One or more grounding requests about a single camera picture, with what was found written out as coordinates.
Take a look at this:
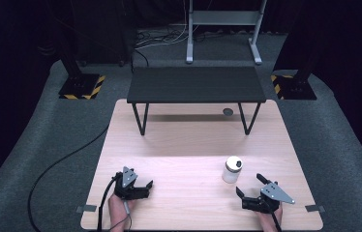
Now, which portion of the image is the long black floor cable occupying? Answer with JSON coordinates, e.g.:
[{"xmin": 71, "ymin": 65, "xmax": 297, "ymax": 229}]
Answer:
[{"xmin": 26, "ymin": 125, "xmax": 111, "ymax": 232}]

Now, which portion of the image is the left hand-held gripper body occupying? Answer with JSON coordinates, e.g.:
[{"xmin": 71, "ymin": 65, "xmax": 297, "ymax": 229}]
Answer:
[{"xmin": 113, "ymin": 165, "xmax": 150, "ymax": 201}]

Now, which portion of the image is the short black floor cable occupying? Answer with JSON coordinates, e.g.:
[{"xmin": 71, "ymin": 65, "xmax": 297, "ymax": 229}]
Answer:
[{"xmin": 132, "ymin": 47, "xmax": 151, "ymax": 73}]

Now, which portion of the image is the person's right hand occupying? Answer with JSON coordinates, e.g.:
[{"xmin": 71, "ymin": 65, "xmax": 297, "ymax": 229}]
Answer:
[{"xmin": 255, "ymin": 202, "xmax": 284, "ymax": 226}]

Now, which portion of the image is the small black metal-legged table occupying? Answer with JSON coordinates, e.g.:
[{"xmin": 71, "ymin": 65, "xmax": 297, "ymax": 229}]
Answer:
[{"xmin": 126, "ymin": 66, "xmax": 267, "ymax": 136}]

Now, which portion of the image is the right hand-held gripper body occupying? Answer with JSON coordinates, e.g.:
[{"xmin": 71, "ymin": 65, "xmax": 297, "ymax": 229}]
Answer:
[{"xmin": 240, "ymin": 181, "xmax": 296, "ymax": 215}]

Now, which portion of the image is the white metal stand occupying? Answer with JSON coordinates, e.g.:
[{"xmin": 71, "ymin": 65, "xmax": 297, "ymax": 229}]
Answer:
[{"xmin": 185, "ymin": 0, "xmax": 268, "ymax": 66}]

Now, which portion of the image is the black striped-base stand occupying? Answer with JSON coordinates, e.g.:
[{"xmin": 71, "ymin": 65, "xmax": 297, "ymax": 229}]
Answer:
[
  {"xmin": 58, "ymin": 47, "xmax": 106, "ymax": 101},
  {"xmin": 270, "ymin": 47, "xmax": 318, "ymax": 102}
]

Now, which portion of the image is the grey tape strip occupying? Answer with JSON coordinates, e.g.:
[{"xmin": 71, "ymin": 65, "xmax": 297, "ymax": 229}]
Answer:
[
  {"xmin": 75, "ymin": 204, "xmax": 98, "ymax": 215},
  {"xmin": 305, "ymin": 204, "xmax": 326, "ymax": 214}
]

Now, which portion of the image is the white floor cable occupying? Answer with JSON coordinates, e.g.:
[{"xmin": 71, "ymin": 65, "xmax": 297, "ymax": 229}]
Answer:
[{"xmin": 135, "ymin": 28, "xmax": 200, "ymax": 51}]

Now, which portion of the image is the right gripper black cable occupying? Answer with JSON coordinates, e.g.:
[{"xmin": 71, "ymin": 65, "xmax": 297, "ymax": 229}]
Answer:
[{"xmin": 265, "ymin": 202, "xmax": 283, "ymax": 232}]

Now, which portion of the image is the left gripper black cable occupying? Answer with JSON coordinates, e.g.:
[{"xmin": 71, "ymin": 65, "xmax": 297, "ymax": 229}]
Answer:
[{"xmin": 96, "ymin": 177, "xmax": 119, "ymax": 232}]

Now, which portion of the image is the white plastic bottle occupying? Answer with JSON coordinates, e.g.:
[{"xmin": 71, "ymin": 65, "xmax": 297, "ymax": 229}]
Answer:
[{"xmin": 221, "ymin": 155, "xmax": 244, "ymax": 185}]

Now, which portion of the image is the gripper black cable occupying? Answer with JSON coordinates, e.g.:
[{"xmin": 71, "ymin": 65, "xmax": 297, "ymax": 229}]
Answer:
[
  {"xmin": 96, "ymin": 177, "xmax": 119, "ymax": 232},
  {"xmin": 265, "ymin": 202, "xmax": 283, "ymax": 232}
]

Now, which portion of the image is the person's left hand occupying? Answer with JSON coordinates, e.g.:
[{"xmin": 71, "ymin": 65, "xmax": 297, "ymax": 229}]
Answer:
[{"xmin": 107, "ymin": 192, "xmax": 136, "ymax": 220}]

